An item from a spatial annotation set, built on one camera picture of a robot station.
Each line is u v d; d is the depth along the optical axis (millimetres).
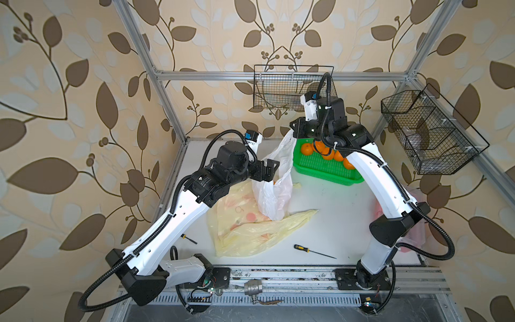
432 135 752
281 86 948
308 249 806
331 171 961
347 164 510
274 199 723
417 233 480
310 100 597
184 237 845
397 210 436
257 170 572
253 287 693
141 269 374
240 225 860
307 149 1116
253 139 560
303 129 619
